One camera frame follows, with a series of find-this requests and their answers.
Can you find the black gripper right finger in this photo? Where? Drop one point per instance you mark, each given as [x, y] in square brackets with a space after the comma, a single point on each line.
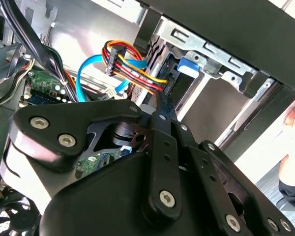
[236, 191]

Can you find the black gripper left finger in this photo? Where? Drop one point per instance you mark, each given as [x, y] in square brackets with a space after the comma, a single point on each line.
[64, 115]

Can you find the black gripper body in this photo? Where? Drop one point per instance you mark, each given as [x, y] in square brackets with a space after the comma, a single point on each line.
[100, 209]

